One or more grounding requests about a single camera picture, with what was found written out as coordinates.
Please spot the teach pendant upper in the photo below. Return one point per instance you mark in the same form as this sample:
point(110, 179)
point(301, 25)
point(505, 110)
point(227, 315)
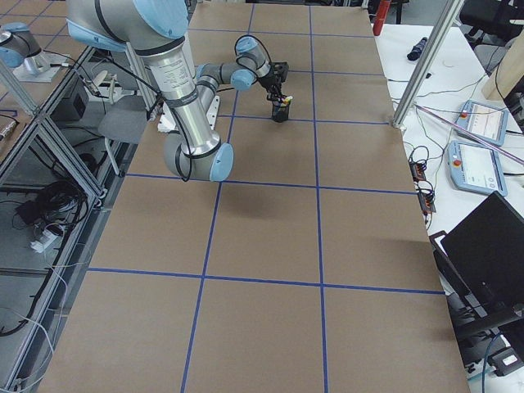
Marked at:
point(486, 121)

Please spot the aluminium frame post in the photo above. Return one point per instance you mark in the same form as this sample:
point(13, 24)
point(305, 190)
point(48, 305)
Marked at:
point(435, 40)

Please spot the grey chair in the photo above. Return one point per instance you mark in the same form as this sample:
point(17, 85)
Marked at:
point(124, 122)

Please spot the black mesh pen cup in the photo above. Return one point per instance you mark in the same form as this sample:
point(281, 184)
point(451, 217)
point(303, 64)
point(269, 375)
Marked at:
point(280, 112)

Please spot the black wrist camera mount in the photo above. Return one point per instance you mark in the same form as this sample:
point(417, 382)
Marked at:
point(280, 70)

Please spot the teach pendant lower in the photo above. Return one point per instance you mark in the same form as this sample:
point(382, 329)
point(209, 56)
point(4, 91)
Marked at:
point(474, 168)

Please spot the black laptop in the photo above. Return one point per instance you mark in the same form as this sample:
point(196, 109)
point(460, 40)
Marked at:
point(485, 255)

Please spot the red fire extinguisher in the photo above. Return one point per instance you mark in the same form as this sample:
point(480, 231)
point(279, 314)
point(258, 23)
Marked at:
point(380, 17)

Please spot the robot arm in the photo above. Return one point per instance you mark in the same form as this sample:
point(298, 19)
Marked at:
point(155, 30)
point(252, 65)

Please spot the teach pendant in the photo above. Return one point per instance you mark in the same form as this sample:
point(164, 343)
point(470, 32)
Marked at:
point(474, 168)
point(486, 121)

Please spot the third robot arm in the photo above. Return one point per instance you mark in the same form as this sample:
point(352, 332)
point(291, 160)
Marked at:
point(22, 53)

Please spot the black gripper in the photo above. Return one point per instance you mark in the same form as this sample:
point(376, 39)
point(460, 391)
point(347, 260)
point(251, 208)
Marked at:
point(270, 83)

